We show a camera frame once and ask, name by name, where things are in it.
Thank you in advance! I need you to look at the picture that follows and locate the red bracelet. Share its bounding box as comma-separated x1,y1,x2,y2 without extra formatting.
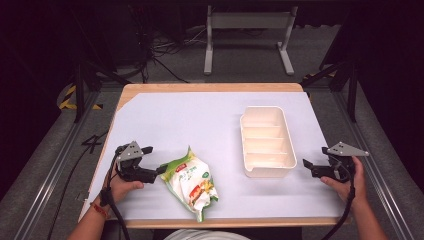
89,201,110,220

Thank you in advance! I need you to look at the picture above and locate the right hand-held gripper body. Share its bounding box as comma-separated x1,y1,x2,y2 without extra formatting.
311,141,370,184

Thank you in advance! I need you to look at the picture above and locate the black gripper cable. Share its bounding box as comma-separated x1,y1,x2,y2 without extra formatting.
99,153,132,240
320,159,357,240

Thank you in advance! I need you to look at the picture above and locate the aluminium rail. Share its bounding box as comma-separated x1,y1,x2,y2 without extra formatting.
333,89,416,240
13,89,101,240

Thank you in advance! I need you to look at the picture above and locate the person's right hand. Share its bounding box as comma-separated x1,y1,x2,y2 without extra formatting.
320,156,368,206

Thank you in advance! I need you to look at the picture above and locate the green and white snack bag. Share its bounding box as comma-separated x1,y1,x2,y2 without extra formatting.
159,145,220,223

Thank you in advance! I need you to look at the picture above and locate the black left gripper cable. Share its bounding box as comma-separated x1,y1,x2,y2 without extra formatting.
99,153,132,240

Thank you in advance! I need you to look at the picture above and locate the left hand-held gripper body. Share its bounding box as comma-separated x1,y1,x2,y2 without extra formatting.
115,140,158,184

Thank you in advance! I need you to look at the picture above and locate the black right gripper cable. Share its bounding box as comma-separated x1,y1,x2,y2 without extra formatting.
320,159,357,240

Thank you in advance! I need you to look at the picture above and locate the thin black floor cable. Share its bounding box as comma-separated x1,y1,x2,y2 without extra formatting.
46,130,110,240

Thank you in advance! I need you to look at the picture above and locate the person's white clothing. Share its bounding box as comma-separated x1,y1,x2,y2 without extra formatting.
163,228,252,240

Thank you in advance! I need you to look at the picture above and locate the bundle of black floor cables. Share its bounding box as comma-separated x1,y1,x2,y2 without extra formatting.
128,4,208,84

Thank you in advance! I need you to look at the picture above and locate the white divided plastic container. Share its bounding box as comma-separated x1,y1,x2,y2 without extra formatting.
239,105,298,179

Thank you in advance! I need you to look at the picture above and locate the person's left hand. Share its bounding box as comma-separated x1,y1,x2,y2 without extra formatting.
103,167,145,206

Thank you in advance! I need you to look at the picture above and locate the white metal stand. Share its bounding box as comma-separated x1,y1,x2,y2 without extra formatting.
203,4,299,76

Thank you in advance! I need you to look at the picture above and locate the white table mat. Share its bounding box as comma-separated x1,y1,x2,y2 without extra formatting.
79,91,346,221

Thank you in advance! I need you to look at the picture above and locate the black metal stand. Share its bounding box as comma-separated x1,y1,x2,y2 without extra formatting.
73,59,132,124
300,59,360,123

